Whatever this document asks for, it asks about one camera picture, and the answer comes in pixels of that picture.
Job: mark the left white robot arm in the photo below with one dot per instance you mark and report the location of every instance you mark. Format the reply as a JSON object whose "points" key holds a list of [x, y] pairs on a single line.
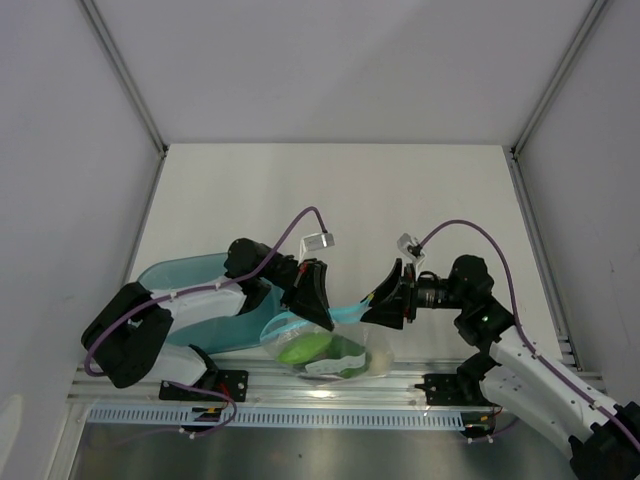
{"points": [[165, 325]]}

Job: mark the right aluminium frame post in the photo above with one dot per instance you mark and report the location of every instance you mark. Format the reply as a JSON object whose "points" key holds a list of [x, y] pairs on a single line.
{"points": [[576, 46]]}

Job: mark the blue plastic tray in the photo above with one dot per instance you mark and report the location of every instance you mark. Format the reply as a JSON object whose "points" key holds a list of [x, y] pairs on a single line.
{"points": [[214, 322]]}

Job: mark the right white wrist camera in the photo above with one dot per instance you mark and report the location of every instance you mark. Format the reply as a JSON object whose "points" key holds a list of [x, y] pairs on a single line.
{"points": [[411, 248]]}

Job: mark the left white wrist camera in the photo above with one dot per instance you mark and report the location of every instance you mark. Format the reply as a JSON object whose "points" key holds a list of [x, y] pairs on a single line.
{"points": [[315, 242]]}

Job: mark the aluminium frame post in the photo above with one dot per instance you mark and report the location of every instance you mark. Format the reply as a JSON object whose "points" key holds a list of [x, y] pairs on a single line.
{"points": [[111, 51], [576, 46]]}

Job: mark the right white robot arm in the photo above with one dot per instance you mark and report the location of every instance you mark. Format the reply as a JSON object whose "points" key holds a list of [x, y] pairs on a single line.
{"points": [[599, 436]]}

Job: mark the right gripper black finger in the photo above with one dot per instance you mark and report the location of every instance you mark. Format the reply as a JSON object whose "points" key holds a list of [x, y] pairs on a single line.
{"points": [[388, 295], [387, 314]]}

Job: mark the white slotted cable duct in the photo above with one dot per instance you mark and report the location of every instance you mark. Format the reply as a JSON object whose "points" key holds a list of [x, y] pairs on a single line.
{"points": [[281, 418]]}

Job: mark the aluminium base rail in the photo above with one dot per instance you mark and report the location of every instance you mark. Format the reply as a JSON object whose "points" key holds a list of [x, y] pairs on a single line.
{"points": [[270, 385]]}

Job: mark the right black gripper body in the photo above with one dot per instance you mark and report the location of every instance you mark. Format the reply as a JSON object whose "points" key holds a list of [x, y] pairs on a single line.
{"points": [[425, 293]]}

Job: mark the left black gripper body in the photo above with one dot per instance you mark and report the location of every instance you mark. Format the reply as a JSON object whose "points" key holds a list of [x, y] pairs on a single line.
{"points": [[283, 275]]}

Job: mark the clear zip top bag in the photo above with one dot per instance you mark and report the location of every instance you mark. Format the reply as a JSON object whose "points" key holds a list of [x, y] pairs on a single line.
{"points": [[286, 326]]}

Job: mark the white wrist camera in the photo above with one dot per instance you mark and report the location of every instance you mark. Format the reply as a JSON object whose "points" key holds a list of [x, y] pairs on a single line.
{"points": [[411, 248], [315, 242]]}

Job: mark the left aluminium frame post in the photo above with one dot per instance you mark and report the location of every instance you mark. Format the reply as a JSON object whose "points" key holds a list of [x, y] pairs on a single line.
{"points": [[111, 51]]}

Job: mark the green bell pepper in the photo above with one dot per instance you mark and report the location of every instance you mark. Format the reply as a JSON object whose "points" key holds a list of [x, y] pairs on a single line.
{"points": [[348, 359]]}

